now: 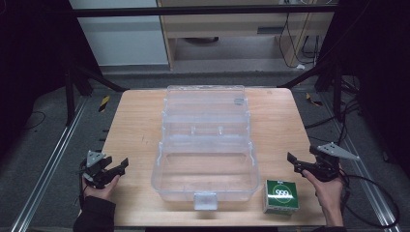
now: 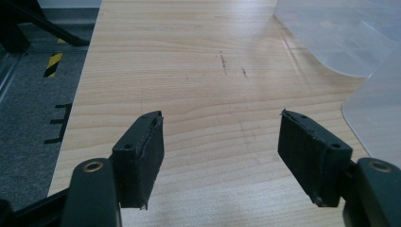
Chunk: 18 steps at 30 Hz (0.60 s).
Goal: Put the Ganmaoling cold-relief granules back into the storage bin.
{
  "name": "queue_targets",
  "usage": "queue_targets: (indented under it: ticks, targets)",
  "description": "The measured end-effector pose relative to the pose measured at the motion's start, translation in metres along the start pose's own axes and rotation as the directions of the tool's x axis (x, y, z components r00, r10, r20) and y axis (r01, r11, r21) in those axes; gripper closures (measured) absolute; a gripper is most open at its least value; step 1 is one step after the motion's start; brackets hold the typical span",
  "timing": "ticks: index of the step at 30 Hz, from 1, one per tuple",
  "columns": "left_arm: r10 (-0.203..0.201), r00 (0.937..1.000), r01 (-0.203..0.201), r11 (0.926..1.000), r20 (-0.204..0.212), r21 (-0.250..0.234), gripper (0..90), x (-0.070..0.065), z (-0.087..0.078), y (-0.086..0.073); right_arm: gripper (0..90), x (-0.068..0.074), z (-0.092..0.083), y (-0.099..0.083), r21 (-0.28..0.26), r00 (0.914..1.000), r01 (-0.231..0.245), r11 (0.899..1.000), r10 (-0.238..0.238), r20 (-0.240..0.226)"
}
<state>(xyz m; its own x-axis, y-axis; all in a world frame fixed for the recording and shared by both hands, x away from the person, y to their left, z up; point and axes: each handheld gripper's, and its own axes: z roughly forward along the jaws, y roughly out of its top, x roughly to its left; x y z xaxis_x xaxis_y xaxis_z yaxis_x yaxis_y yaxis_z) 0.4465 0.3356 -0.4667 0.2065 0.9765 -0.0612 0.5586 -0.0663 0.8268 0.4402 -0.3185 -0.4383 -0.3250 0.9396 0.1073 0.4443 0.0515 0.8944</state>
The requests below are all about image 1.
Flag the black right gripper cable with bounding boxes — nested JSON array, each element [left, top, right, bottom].
[[337, 165, 401, 229]]

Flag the thin black floor cable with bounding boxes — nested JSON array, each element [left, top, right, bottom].
[[22, 110, 46, 131]]

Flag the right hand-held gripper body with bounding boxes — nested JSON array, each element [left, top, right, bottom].
[[308, 141, 362, 183]]

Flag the light wooden desk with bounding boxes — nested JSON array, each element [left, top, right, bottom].
[[156, 0, 340, 71]]

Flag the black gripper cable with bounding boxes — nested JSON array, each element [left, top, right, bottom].
[[76, 160, 88, 209], [337, 165, 401, 229]]

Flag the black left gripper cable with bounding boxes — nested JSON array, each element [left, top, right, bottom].
[[76, 160, 88, 209]]

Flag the white cabinet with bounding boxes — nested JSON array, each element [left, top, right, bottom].
[[68, 0, 170, 68]]

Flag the yellow black striped tape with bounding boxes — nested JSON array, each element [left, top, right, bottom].
[[305, 92, 324, 107], [98, 95, 111, 113]]

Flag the black horizontal frame bar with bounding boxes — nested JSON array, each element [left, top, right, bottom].
[[71, 4, 338, 18]]

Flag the green cardboard box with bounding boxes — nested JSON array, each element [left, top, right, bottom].
[[263, 179, 301, 217]]

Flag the person's left hand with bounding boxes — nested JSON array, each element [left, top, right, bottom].
[[81, 173, 121, 203]]

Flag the aluminium floor rail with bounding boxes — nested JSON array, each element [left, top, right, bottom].
[[320, 92, 404, 232], [9, 96, 89, 232]]

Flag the black hanging cables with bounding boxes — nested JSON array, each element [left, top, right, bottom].
[[278, 12, 324, 70]]

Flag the person's right hand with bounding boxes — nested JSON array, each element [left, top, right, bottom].
[[301, 168, 346, 211]]

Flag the black floor cables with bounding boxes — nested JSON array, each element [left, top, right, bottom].
[[304, 75, 363, 147]]

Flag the black metal stand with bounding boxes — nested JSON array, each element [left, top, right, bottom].
[[278, 57, 344, 123], [63, 63, 130, 128]]

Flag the black curtain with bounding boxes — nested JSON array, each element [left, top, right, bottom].
[[0, 0, 103, 162], [317, 0, 410, 182]]

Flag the clear plastic storage box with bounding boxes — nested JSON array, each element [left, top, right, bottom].
[[150, 84, 260, 212]]

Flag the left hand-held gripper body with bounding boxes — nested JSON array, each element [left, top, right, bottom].
[[79, 149, 114, 189]]

